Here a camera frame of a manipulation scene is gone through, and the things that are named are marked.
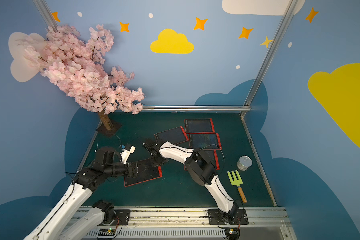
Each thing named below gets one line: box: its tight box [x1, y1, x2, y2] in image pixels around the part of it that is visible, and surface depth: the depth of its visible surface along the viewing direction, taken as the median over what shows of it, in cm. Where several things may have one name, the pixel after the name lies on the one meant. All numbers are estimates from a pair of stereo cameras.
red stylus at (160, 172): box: [158, 166, 163, 178], surface depth 92 cm
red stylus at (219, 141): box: [216, 133, 222, 150], surface depth 107 cm
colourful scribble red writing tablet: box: [188, 133, 222, 150], surface depth 108 cm
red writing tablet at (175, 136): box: [154, 126, 189, 145], surface depth 111 cm
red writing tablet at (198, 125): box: [184, 118, 213, 133], surface depth 118 cm
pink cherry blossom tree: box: [23, 24, 145, 131], surface depth 74 cm
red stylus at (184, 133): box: [179, 126, 190, 141], surface depth 112 cm
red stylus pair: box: [209, 118, 216, 133], surface depth 117 cm
